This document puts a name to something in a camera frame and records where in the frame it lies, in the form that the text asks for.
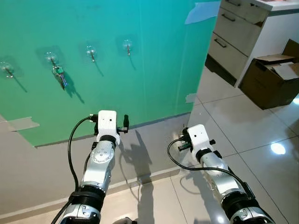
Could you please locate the small key with tag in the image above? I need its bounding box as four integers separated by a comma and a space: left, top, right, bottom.
52, 65, 69, 90

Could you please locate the open brown cardboard box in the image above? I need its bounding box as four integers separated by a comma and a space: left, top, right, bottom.
238, 39, 299, 110

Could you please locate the beige tape strip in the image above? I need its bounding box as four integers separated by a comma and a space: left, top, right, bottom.
6, 117, 40, 132

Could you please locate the white drawer cabinet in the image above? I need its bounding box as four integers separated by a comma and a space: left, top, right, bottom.
206, 0, 299, 88

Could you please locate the large pale tape piece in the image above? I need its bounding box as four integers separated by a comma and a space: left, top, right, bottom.
185, 1, 220, 25

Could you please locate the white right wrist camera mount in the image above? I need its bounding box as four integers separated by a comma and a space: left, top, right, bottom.
187, 124, 213, 157

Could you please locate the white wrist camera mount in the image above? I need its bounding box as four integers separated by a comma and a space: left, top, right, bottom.
96, 110, 121, 145
187, 124, 213, 157

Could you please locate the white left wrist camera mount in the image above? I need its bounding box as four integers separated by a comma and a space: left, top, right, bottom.
96, 110, 121, 145

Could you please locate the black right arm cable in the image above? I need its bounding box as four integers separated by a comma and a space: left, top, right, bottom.
167, 139, 255, 201

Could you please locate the green wall board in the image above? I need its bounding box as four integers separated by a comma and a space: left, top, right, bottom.
0, 0, 220, 147

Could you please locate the clear wall hook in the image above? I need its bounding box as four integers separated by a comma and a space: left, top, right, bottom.
123, 40, 133, 56
0, 61, 14, 77
85, 45, 97, 63
45, 51, 59, 67

